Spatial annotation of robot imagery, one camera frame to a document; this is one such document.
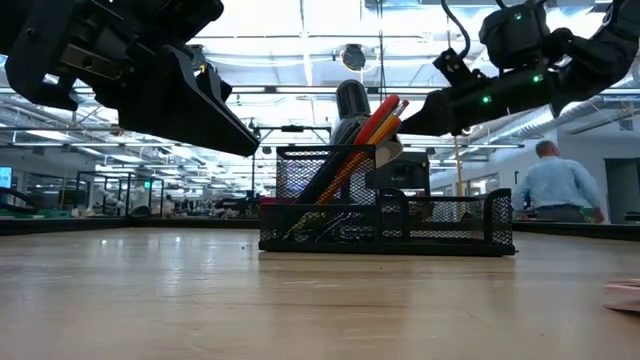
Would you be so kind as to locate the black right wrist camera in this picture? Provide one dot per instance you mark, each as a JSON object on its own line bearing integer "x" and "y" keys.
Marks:
{"x": 457, "y": 70}

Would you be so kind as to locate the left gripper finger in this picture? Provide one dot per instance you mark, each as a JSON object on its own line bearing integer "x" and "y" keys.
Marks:
{"x": 217, "y": 82}
{"x": 185, "y": 110}

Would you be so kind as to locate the person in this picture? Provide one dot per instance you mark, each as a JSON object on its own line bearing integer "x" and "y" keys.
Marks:
{"x": 557, "y": 185}

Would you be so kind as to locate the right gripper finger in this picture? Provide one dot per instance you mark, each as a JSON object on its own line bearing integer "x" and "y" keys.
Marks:
{"x": 430, "y": 117}

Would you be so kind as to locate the large black binder clip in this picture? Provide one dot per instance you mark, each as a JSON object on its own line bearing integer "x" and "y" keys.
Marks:
{"x": 345, "y": 225}

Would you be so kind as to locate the black mesh desk organizer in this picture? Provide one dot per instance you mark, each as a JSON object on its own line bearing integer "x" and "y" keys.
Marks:
{"x": 450, "y": 220}

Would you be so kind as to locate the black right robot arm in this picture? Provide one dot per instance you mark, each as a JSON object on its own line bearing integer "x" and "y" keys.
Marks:
{"x": 600, "y": 55}

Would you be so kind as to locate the pink sticky note pad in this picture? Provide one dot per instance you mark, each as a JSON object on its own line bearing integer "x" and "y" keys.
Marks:
{"x": 625, "y": 295}

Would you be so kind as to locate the black pen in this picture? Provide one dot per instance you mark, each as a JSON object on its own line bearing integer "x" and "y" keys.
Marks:
{"x": 325, "y": 182}

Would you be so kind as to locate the blue lit monitor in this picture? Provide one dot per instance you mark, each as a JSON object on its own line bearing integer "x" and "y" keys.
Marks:
{"x": 5, "y": 177}

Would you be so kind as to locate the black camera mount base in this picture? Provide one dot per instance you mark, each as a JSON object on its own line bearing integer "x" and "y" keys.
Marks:
{"x": 352, "y": 110}

